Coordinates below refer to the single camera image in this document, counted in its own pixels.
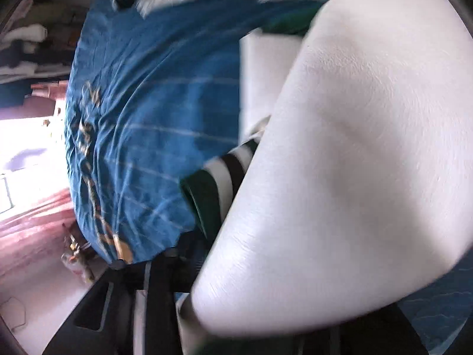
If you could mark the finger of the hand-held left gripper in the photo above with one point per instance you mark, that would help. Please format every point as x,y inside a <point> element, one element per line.
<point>162,303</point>
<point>399,331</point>

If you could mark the green varsity jacket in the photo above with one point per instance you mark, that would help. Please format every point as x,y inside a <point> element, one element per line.
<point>351,137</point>

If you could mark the bed with blue striped sheet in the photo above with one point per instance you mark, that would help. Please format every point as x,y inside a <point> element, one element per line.
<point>147,100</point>

